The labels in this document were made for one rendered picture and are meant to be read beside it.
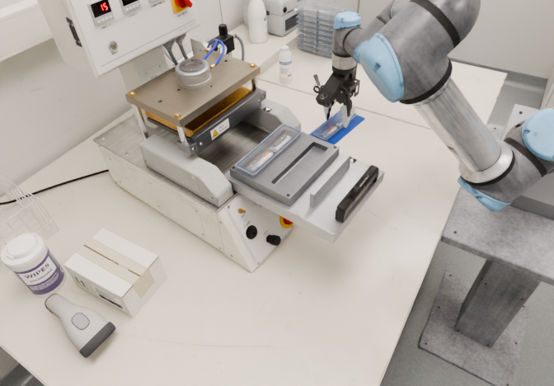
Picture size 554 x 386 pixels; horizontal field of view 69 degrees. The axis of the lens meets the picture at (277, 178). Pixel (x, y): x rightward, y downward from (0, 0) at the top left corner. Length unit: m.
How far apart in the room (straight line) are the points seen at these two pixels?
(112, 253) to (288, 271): 0.41
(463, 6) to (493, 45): 2.56
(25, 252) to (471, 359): 1.53
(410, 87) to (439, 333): 1.25
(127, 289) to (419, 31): 0.76
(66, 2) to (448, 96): 0.75
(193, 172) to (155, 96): 0.20
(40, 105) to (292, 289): 0.94
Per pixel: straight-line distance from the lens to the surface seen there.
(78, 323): 0.97
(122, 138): 1.18
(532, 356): 1.95
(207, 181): 0.89
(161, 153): 0.97
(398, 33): 0.76
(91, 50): 0.98
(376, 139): 1.38
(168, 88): 0.99
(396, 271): 1.04
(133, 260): 0.99
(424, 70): 0.77
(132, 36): 1.03
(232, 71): 1.02
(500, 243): 1.18
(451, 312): 1.90
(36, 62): 1.42
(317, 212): 0.84
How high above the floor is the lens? 1.60
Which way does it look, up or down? 44 degrees down
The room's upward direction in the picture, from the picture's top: 3 degrees counter-clockwise
